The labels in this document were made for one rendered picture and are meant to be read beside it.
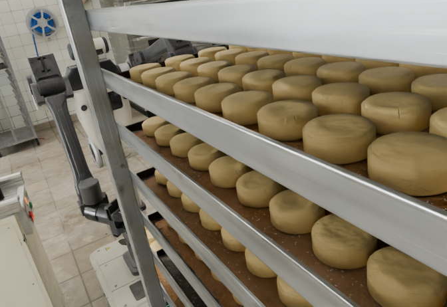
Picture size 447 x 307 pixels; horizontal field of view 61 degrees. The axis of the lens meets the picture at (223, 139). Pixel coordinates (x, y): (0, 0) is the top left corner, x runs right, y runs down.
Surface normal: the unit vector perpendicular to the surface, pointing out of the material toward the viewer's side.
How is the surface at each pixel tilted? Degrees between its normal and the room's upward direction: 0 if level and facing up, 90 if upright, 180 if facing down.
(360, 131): 0
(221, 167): 0
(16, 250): 90
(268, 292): 0
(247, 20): 90
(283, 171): 90
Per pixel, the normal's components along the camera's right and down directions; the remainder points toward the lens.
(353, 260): 0.00, 0.39
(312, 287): -0.85, 0.32
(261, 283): -0.15, -0.91
